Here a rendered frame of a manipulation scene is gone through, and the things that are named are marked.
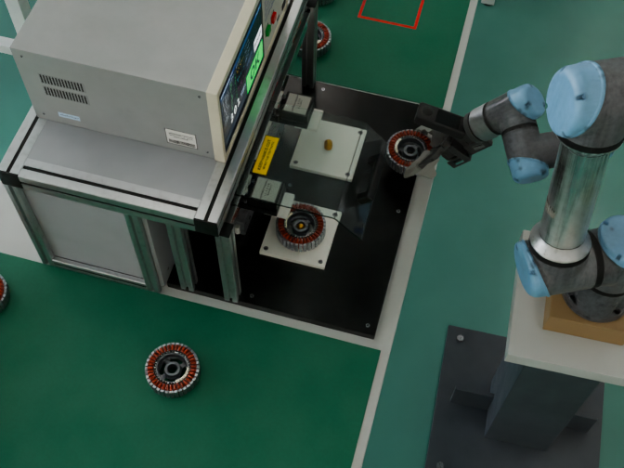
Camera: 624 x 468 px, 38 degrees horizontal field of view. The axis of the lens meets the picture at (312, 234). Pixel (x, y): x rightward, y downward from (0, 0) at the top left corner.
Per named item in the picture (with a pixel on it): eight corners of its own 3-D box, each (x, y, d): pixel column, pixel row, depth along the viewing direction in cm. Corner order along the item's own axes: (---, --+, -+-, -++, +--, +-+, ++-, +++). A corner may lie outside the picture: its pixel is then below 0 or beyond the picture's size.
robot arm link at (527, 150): (572, 168, 182) (559, 117, 184) (518, 176, 181) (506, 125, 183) (558, 179, 190) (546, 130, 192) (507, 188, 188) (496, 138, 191)
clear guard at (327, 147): (388, 145, 190) (391, 127, 185) (361, 240, 178) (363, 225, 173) (240, 110, 194) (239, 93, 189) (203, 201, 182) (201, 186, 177)
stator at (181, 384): (136, 377, 190) (133, 370, 187) (172, 338, 194) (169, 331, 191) (175, 409, 186) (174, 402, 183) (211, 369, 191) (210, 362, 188)
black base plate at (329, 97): (433, 112, 227) (434, 107, 225) (373, 340, 195) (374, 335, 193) (253, 72, 232) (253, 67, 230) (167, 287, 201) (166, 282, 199)
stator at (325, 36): (282, 32, 239) (282, 22, 236) (323, 24, 241) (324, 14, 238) (294, 63, 234) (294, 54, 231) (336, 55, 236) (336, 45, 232)
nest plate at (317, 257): (341, 214, 208) (341, 212, 207) (324, 270, 201) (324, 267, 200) (278, 200, 210) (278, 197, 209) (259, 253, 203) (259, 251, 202)
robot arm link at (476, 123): (479, 122, 189) (485, 93, 193) (463, 130, 192) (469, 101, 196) (503, 141, 192) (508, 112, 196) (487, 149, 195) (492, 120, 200)
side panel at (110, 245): (164, 281, 202) (143, 204, 174) (160, 293, 200) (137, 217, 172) (47, 252, 205) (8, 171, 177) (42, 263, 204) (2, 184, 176)
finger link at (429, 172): (421, 194, 206) (449, 166, 203) (402, 180, 203) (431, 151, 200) (418, 187, 209) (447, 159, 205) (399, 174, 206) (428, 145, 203)
